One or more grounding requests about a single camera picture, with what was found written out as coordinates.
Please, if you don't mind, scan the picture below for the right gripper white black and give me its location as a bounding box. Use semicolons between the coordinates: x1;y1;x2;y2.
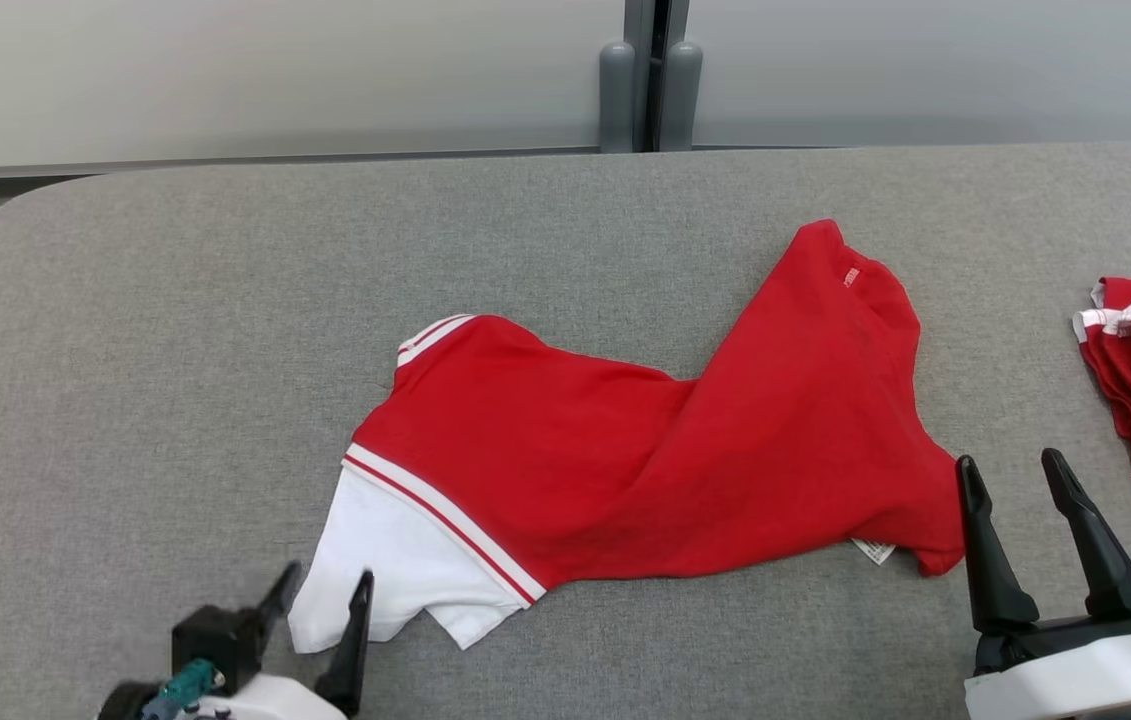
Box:
955;448;1131;720

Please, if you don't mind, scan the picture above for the red shirt with white sleeve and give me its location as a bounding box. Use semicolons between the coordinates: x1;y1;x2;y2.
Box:
287;218;966;653

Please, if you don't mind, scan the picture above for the dark grey partition frame post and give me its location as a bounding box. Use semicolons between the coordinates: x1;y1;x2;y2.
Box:
623;0;691;153

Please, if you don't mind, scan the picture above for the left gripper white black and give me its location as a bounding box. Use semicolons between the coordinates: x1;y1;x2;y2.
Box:
187;560;375;720

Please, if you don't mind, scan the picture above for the grey cylindrical post bumper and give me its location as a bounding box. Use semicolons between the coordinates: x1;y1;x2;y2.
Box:
660;40;704;153
598;40;638;154

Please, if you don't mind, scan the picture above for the left camera teal cable connector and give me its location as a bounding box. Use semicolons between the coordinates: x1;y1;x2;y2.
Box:
140;658;218;720

